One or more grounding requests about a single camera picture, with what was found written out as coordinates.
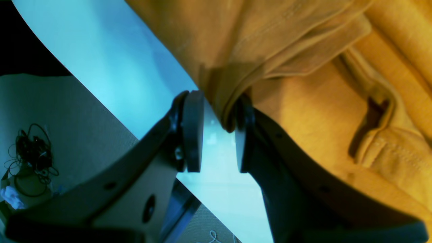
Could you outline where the orange t-shirt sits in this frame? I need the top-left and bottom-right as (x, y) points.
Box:
(127, 0), (431, 228)

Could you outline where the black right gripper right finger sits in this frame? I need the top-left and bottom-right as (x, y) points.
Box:
(234, 95), (429, 243)

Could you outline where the tangled black cable bundle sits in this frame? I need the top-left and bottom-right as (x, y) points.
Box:
(4, 124), (60, 198)

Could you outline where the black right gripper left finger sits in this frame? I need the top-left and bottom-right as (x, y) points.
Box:
(5, 91), (204, 243)

